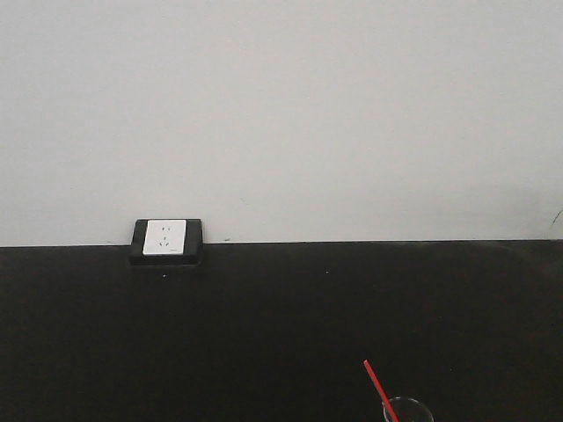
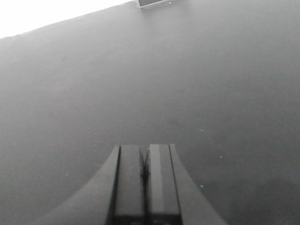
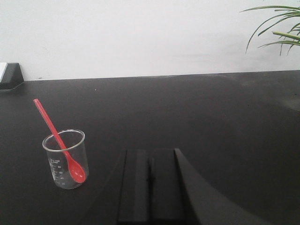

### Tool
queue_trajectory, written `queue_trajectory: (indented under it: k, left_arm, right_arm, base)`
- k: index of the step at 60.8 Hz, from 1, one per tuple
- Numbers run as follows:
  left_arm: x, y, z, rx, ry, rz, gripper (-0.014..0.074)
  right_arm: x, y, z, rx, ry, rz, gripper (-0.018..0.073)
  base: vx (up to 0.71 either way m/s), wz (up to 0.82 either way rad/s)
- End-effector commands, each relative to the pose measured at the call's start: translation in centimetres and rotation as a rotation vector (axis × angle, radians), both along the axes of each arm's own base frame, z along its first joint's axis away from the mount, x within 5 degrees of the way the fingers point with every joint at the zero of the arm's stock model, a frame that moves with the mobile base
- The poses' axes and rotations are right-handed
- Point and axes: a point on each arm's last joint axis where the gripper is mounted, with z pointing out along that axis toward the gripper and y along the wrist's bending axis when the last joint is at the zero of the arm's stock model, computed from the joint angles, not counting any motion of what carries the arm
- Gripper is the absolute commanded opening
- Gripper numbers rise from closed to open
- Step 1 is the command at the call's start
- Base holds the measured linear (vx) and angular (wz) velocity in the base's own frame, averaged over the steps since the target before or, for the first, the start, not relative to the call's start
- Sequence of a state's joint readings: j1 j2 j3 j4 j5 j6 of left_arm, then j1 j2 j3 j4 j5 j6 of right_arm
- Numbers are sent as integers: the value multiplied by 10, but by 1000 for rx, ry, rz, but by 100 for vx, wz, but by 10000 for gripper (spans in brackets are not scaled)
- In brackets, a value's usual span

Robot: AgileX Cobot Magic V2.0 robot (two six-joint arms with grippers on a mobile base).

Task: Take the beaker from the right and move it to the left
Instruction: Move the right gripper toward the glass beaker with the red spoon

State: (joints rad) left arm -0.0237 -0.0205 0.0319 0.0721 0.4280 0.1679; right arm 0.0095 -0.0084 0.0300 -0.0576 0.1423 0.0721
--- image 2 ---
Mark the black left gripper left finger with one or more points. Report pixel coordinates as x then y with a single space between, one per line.
113 196

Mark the black white wall socket box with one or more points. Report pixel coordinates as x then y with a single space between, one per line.
150 3

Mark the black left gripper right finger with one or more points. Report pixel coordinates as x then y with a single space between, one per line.
172 197

